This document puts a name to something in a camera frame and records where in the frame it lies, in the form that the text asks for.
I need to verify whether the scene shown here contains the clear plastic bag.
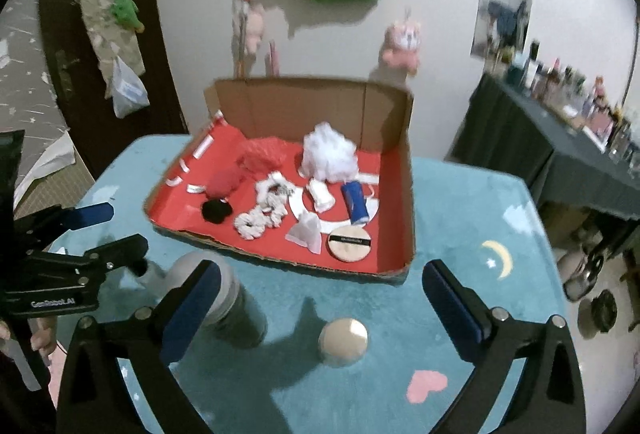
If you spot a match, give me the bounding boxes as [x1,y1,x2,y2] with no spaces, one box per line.
[106,57,151,119]

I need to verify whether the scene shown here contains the cream crochet scrunchie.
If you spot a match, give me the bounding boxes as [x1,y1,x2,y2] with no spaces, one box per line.
[234,210,271,241]
[257,203,291,229]

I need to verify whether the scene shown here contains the person's left hand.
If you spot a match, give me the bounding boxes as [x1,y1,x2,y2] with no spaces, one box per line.
[29,317,60,360]

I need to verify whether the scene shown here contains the fabric hanging organiser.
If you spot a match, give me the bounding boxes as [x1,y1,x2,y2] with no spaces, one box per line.
[70,0,146,75]

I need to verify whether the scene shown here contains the white paper sheet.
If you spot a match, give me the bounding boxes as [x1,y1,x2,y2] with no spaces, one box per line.
[12,129,76,210]

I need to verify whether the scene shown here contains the cluttered dark side table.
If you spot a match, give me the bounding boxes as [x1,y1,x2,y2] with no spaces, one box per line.
[492,39,640,177]

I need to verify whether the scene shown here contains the orange-red bath loofah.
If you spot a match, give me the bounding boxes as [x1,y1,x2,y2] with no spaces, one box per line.
[239,137,291,175]

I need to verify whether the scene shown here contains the cardboard box with red inside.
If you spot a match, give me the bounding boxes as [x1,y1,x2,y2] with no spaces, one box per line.
[144,77,416,286]

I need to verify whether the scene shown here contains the beige powder puff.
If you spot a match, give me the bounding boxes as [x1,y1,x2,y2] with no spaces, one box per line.
[327,225,373,262]

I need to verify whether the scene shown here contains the side table with dark cloth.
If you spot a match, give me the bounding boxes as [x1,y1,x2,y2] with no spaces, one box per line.
[447,72,640,220]

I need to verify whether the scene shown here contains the white triangular pouch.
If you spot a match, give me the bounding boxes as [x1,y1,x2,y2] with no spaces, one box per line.
[285,210,323,255]

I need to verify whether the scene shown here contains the white fluffy plush with bow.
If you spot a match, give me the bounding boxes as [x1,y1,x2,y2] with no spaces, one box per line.
[255,171,296,207]

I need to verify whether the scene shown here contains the black fluffy pompom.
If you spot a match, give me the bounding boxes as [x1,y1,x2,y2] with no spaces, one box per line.
[201,198,236,224]

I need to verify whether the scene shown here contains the pink plush toy with face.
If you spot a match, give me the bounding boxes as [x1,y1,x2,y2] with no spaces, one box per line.
[382,19,423,75]

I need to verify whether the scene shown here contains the green plush toy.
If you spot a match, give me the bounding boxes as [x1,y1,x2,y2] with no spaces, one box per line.
[110,0,146,32]

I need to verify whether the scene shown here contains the white bath loofah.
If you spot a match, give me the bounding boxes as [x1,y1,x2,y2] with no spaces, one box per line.
[300,121,358,182]

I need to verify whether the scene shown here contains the pale pink plush toy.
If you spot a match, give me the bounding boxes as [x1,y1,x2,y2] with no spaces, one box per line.
[245,3,266,55]

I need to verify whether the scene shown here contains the red heart plush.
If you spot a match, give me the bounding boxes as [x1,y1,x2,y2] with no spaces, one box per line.
[187,165,246,202]

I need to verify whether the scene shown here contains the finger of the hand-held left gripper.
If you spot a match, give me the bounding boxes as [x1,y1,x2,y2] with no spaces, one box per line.
[14,201,115,237]
[25,234,150,282]

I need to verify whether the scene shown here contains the beige round ball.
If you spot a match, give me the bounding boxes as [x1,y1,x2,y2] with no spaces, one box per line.
[318,318,369,368]

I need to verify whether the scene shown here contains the glass jar with metal lid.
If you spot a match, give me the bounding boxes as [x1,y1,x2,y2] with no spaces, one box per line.
[167,250,268,349]

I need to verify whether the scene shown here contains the small white pillow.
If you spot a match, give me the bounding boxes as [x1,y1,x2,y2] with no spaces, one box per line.
[306,178,335,213]

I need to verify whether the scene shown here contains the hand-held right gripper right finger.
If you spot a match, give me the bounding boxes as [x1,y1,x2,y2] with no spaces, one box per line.
[421,259,587,434]

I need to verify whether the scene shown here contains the dark wooden door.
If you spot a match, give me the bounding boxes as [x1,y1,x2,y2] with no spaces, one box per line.
[37,0,188,180]

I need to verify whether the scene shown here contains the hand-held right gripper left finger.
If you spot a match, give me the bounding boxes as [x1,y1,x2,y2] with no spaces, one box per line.
[56,259,222,434]

